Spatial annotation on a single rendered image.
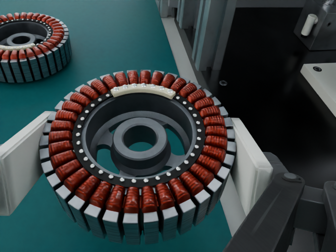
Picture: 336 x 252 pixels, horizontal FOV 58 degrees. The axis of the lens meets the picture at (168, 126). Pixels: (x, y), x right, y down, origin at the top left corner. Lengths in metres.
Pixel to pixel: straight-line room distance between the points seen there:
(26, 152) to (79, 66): 0.25
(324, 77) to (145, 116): 0.25
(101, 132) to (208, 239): 0.12
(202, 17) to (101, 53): 0.15
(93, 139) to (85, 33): 0.29
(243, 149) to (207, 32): 0.20
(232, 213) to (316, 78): 0.19
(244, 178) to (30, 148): 0.11
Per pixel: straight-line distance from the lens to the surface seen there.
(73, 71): 0.40
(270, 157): 0.17
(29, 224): 0.27
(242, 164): 0.16
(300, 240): 0.26
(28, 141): 0.17
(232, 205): 0.28
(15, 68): 0.37
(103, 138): 0.20
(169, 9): 0.53
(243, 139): 0.17
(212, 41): 0.36
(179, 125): 0.20
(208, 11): 0.33
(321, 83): 0.38
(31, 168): 0.18
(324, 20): 0.45
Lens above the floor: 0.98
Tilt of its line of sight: 46 degrees down
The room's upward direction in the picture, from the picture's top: 6 degrees clockwise
